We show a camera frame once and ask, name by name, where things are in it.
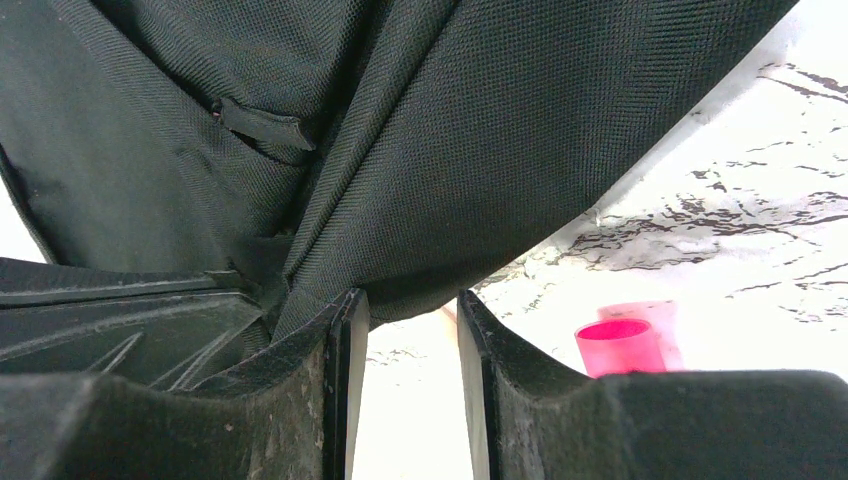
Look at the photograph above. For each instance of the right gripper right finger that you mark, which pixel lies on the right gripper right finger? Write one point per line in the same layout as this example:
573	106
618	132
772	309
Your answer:
531	417

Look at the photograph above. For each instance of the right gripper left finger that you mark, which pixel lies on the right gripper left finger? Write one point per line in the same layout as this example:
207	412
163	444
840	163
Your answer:
288	412

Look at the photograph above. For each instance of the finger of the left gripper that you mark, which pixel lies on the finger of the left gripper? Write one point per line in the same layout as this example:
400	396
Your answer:
168	331

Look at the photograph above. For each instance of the black backpack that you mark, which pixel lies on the black backpack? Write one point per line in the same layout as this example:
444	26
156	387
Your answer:
410	148

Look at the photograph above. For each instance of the black pink highlighter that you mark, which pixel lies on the black pink highlighter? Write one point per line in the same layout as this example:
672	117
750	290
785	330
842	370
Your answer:
619	346

